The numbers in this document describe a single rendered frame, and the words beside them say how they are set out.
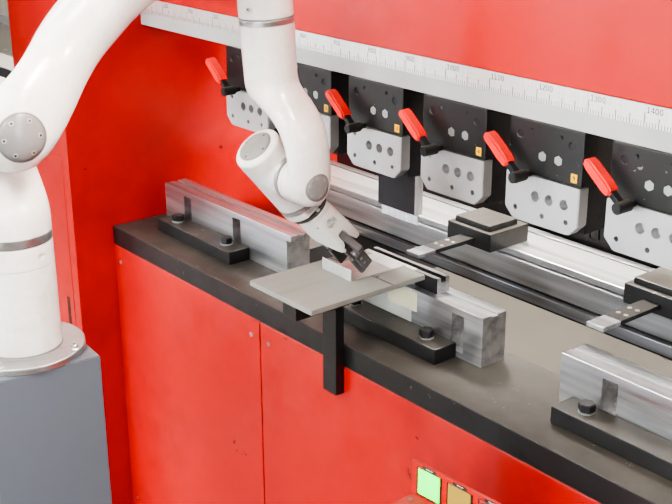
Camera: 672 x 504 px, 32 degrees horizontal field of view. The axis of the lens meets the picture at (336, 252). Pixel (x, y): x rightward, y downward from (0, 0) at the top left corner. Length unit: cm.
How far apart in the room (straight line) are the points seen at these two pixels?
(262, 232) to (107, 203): 47
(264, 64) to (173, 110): 97
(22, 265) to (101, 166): 102
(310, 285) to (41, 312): 51
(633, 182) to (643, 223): 6
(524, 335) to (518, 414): 243
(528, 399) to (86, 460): 72
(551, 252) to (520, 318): 219
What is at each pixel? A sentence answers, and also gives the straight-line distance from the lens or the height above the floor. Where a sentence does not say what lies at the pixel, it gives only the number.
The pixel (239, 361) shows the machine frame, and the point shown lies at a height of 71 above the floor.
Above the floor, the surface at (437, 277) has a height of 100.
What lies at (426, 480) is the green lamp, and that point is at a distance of 183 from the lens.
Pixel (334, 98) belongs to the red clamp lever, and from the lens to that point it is 212.
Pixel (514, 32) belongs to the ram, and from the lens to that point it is 183.
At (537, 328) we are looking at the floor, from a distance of 440.
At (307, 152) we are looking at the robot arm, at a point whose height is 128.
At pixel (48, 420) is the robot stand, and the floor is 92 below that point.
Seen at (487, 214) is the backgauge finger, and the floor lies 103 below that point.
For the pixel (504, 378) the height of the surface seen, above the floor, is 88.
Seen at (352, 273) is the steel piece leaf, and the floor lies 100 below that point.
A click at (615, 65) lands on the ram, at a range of 171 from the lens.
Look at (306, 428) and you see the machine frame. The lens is 231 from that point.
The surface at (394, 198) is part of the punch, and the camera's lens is 214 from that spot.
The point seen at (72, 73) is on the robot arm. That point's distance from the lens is 172.
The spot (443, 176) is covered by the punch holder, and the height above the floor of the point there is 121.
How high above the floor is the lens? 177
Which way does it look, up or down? 20 degrees down
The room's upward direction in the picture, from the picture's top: straight up
